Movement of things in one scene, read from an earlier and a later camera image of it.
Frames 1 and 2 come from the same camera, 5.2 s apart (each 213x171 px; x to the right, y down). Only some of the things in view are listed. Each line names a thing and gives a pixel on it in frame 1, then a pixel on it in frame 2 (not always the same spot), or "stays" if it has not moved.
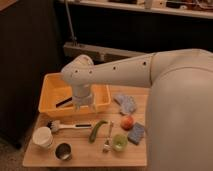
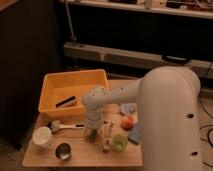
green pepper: [94, 130] stays
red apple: [127, 123] stays
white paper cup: [42, 137] stays
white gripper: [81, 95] -> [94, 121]
